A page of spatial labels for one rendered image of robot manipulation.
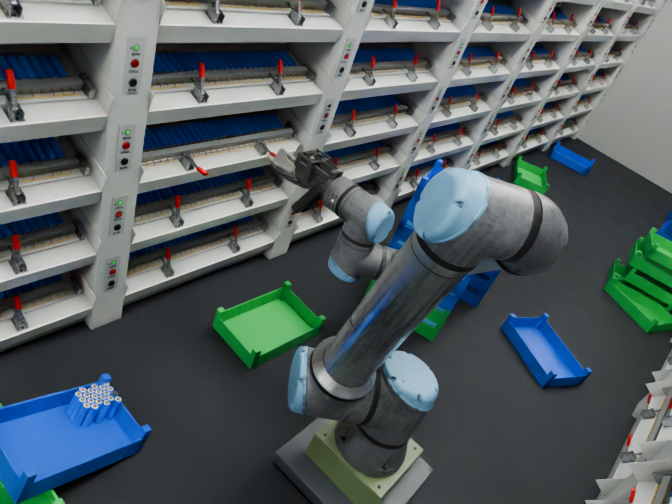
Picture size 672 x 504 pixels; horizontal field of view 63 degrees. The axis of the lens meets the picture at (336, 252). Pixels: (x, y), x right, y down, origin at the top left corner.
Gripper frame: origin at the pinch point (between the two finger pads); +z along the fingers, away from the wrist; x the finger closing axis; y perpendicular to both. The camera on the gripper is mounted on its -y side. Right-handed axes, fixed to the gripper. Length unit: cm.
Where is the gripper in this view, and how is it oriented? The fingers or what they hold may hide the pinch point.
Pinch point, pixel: (278, 158)
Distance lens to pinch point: 146.9
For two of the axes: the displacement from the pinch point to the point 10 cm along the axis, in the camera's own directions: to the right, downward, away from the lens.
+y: 2.9, -7.7, -5.6
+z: -7.1, -5.7, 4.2
